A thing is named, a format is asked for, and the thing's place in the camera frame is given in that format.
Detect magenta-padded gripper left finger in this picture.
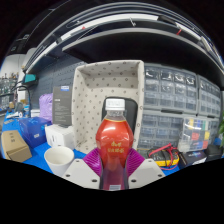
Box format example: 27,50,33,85
62,148,104,190

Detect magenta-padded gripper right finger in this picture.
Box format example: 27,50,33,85
124,148,167,190

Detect red drink bottle white cap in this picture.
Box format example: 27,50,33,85
95,98,135,192

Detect yellow multimeter with red leads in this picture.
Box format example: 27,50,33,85
147,143,181,168

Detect white cup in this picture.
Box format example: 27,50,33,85
43,145,75,178

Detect white box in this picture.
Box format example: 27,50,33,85
44,123,76,151

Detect grey drawer cabinet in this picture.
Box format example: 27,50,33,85
143,64,198,113
138,109,188,149
208,116,221,138
196,74,222,118

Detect small black labelled box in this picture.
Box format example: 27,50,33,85
178,150,208,168

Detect black rectangular speaker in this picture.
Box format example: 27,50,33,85
100,96,139,143

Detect clear compartment box coloured parts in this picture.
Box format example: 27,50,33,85
178,116,212,153

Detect blue box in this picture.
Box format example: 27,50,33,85
18,116,53,149

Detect dark grey flat box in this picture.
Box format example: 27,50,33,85
52,85,74,128

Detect black flat case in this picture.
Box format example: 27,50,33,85
203,143,224,161

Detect brown cardboard box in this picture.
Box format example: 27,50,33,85
0,129,33,163

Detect beige dotted fabric bin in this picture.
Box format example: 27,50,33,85
71,59,146,155

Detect purple bag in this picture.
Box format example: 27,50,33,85
38,93,54,123

